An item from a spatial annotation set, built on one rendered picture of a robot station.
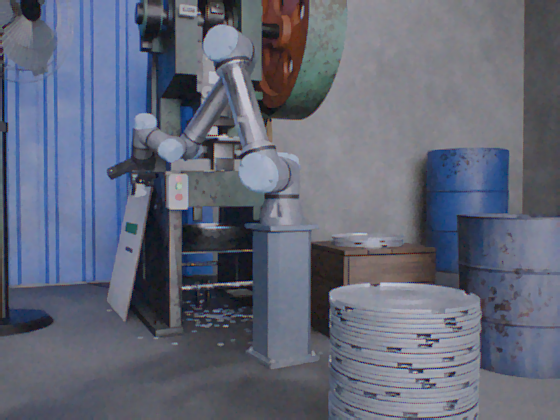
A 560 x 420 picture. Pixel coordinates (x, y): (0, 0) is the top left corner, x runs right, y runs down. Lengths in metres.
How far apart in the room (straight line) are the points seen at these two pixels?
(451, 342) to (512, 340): 0.80
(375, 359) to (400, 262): 1.05
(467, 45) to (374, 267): 3.32
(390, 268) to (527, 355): 0.55
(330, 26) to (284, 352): 1.34
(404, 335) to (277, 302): 0.81
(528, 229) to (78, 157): 2.62
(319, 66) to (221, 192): 0.68
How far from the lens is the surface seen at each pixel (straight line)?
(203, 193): 2.22
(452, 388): 1.04
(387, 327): 0.98
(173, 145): 1.82
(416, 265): 2.08
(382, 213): 4.33
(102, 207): 3.51
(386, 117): 4.39
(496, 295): 1.78
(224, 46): 1.72
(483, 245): 1.78
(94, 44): 3.63
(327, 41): 2.38
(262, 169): 1.60
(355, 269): 1.96
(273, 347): 1.77
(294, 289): 1.75
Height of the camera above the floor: 0.54
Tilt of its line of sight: 2 degrees down
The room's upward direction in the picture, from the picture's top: straight up
